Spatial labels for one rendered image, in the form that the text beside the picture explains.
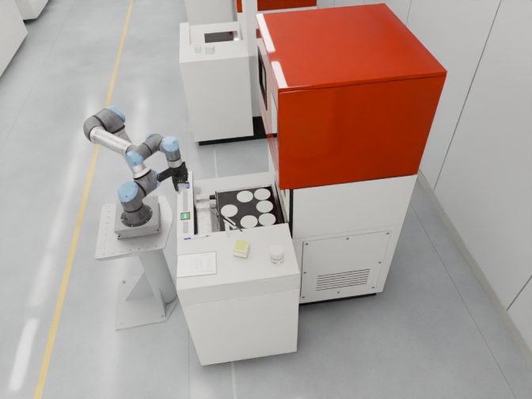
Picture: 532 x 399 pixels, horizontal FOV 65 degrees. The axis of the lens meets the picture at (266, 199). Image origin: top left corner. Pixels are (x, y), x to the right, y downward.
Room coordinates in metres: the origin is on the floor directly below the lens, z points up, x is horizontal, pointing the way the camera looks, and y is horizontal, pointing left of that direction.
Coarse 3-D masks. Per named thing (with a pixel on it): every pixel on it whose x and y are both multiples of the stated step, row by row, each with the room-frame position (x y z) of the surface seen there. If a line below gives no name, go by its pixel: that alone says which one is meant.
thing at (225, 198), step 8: (224, 192) 1.89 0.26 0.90; (232, 192) 1.89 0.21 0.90; (224, 200) 1.82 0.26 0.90; (232, 200) 1.82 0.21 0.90; (256, 200) 1.81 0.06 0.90; (272, 200) 1.80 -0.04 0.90; (240, 208) 1.75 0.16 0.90; (248, 208) 1.75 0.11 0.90; (256, 208) 1.74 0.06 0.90; (272, 208) 1.74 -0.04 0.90; (224, 216) 1.69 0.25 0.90; (232, 216) 1.69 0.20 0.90; (240, 216) 1.68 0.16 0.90; (256, 216) 1.68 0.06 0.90; (224, 224) 1.63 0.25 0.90; (240, 224) 1.62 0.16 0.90; (256, 224) 1.62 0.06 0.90; (272, 224) 1.61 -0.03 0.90
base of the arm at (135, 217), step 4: (144, 204) 1.77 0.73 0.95; (140, 208) 1.70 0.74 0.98; (144, 208) 1.73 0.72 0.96; (124, 212) 1.70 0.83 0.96; (128, 212) 1.68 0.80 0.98; (132, 212) 1.68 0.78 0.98; (136, 212) 1.68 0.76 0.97; (140, 212) 1.69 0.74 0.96; (144, 212) 1.71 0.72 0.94; (148, 212) 1.73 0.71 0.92; (124, 216) 1.70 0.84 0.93; (128, 216) 1.67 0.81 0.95; (132, 216) 1.67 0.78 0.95; (136, 216) 1.67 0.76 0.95; (140, 216) 1.69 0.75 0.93; (144, 216) 1.70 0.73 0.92; (124, 220) 1.69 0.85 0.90; (128, 220) 1.67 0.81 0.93; (132, 220) 1.66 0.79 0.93; (136, 220) 1.66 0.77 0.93; (140, 220) 1.67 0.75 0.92; (144, 220) 1.68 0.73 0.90; (132, 224) 1.66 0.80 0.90
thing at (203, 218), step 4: (200, 212) 1.75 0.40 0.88; (204, 212) 1.75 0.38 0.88; (208, 212) 1.75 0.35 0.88; (200, 216) 1.72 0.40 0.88; (204, 216) 1.72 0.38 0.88; (208, 216) 1.71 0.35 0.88; (200, 220) 1.68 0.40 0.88; (204, 220) 1.68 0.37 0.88; (208, 220) 1.68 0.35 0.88; (200, 224) 1.65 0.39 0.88; (204, 224) 1.65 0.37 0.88; (208, 224) 1.65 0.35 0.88; (200, 228) 1.62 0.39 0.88; (204, 228) 1.62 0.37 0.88; (208, 228) 1.62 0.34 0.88; (200, 232) 1.59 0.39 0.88; (204, 232) 1.59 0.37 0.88; (208, 232) 1.59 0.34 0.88
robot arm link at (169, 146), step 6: (168, 138) 1.66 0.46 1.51; (174, 138) 1.66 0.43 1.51; (162, 144) 1.63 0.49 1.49; (168, 144) 1.62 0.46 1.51; (174, 144) 1.63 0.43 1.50; (162, 150) 1.64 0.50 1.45; (168, 150) 1.61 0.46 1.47; (174, 150) 1.62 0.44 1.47; (168, 156) 1.62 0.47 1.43; (174, 156) 1.62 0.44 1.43; (180, 156) 1.65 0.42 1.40
